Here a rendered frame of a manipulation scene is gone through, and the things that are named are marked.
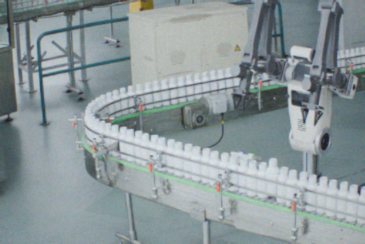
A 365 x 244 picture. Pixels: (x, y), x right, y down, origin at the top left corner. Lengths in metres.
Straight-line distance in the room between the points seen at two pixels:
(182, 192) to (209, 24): 4.06
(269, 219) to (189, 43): 4.34
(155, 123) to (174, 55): 2.60
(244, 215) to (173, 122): 1.63
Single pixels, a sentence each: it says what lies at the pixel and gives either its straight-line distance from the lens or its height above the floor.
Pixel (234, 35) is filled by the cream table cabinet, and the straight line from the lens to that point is 7.94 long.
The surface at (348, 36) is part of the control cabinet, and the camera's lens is 9.52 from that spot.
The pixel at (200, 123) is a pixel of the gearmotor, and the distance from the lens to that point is 5.09.
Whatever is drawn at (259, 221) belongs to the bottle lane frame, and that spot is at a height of 0.89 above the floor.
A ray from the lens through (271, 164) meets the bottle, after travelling 3.49.
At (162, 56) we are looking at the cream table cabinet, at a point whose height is 0.79.
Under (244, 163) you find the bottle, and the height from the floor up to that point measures 1.15.
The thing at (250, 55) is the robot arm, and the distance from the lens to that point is 3.96.
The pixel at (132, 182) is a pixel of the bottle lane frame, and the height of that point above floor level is 0.90.
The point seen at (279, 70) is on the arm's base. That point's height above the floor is 1.42.
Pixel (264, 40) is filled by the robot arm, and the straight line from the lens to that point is 4.08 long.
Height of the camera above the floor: 2.41
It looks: 17 degrees down
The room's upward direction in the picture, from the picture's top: 4 degrees counter-clockwise
